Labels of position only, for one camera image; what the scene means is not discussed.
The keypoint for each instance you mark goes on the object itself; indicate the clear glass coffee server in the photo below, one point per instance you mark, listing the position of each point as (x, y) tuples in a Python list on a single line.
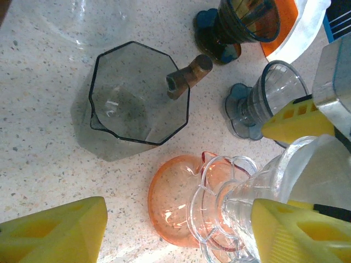
[(90, 19)]

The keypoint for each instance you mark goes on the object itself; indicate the grey plastic coffee dripper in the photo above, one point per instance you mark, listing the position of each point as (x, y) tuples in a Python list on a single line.
[(260, 109)]

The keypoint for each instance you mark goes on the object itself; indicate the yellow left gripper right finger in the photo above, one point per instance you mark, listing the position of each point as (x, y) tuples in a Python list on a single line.
[(301, 238)]

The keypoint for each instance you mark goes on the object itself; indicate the white orange filter pack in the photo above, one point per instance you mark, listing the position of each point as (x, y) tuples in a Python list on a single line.
[(299, 35)]

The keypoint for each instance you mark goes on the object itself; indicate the white paper coffee filter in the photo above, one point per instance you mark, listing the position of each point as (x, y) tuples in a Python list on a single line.
[(323, 170)]

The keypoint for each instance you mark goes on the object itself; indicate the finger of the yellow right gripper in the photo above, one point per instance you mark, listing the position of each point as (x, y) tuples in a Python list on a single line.
[(296, 126), (329, 211)]

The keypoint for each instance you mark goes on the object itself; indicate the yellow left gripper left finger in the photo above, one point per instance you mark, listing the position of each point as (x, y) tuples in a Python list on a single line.
[(49, 238)]

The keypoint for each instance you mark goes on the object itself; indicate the dark green coffee dripper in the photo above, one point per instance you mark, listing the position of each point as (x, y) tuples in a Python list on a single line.
[(235, 24)]

